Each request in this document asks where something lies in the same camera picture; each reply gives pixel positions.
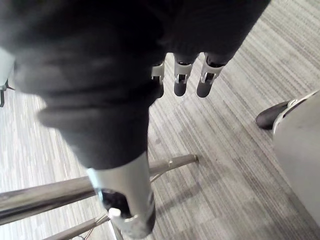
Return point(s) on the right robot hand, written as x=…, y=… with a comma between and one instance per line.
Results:
x=82, y=75

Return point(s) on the office chair with black base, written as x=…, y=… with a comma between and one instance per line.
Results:
x=4, y=72

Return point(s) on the chrome metal table leg frame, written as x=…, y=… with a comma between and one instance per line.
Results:
x=45, y=197

